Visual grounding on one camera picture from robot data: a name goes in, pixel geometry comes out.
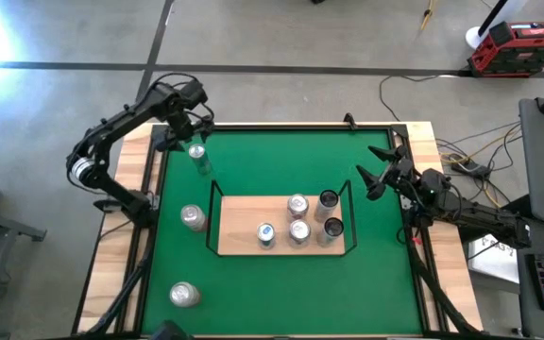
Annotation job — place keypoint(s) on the person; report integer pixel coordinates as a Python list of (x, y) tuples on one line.
[(170, 331)]

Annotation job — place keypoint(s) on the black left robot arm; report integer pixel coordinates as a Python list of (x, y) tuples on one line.
[(111, 127)]

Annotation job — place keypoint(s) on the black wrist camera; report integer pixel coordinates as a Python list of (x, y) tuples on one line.
[(192, 93), (432, 184)]

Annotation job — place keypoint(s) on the silver can red print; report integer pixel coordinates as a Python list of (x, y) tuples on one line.
[(297, 206), (194, 216), (184, 294), (299, 231)]

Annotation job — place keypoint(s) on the dark can blue tab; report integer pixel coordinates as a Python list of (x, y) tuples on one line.
[(266, 233)]

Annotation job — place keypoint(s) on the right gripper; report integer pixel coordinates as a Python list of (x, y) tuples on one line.
[(402, 172)]

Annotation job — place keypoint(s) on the black power strip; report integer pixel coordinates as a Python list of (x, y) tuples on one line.
[(472, 167)]

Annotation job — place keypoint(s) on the dark grey desk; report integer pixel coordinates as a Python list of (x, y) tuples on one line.
[(522, 302)]

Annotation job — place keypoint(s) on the slim white can dark top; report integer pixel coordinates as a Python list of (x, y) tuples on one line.
[(328, 236), (325, 210)]

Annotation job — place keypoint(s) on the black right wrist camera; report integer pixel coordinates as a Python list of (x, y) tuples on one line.
[(432, 184)]

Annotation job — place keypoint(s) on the black frame clamp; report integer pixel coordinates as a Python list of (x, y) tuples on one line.
[(350, 120)]

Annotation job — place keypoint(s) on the white black tower fan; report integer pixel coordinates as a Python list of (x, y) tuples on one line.
[(476, 38)]

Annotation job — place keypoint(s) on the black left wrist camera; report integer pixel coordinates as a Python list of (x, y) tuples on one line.
[(192, 93)]

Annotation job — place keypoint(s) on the black table frame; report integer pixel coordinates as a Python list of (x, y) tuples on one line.
[(277, 127)]

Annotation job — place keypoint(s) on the white paper sign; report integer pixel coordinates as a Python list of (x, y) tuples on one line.
[(494, 264)]

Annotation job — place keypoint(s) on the black diagonal frame strut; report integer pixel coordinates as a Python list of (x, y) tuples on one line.
[(442, 297), (125, 288)]

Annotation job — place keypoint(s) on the green table mat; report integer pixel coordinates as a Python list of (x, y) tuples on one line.
[(253, 293)]

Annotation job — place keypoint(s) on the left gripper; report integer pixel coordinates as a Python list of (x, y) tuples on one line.
[(183, 125)]

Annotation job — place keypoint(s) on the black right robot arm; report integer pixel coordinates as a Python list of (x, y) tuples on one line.
[(480, 219)]

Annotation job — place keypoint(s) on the red black tool case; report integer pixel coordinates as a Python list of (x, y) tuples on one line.
[(517, 49)]

